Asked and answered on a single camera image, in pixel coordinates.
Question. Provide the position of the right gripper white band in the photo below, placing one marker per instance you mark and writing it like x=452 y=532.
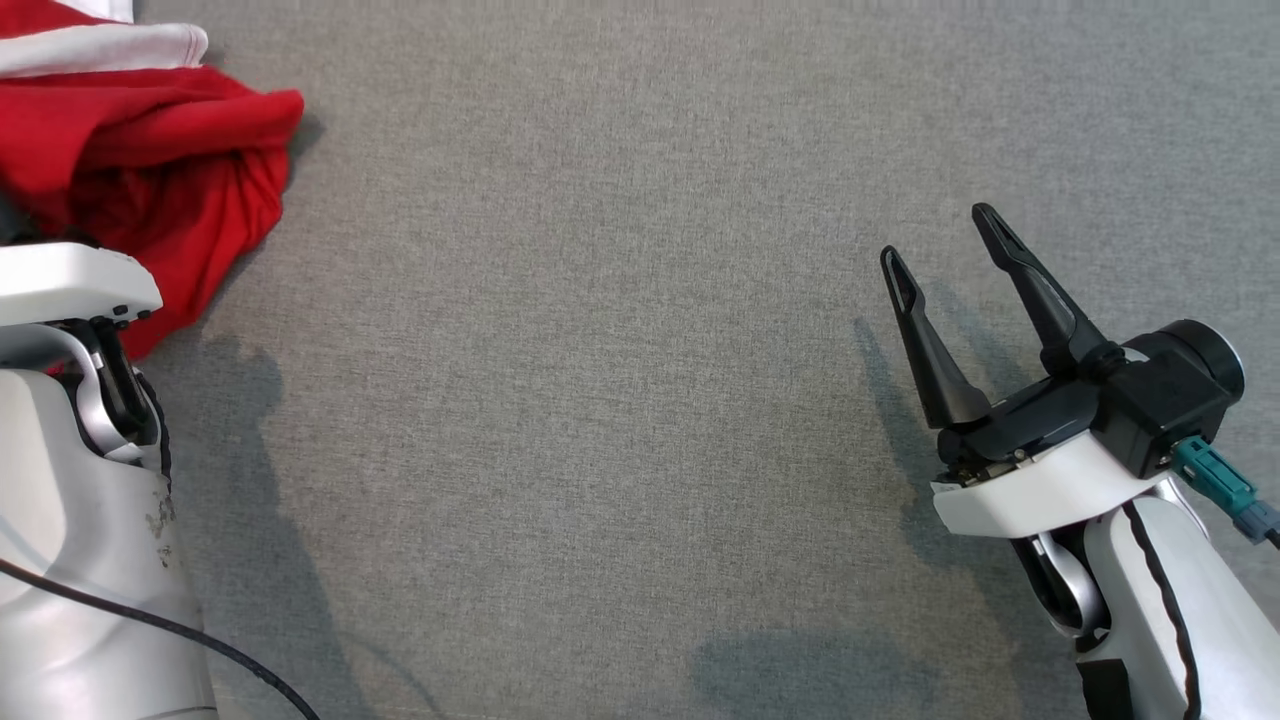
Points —
x=1040 y=480

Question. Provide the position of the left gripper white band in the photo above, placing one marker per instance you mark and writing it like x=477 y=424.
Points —
x=70 y=285

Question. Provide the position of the red garment with white band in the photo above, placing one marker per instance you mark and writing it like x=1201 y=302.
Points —
x=170 y=170

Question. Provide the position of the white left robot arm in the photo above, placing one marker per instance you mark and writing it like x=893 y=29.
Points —
x=70 y=520

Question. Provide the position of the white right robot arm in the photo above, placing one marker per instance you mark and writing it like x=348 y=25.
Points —
x=1230 y=620

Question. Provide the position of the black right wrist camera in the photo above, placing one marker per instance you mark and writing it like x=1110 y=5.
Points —
x=1160 y=400

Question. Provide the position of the teal right camera connector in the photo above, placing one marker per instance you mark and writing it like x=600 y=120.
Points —
x=1215 y=475

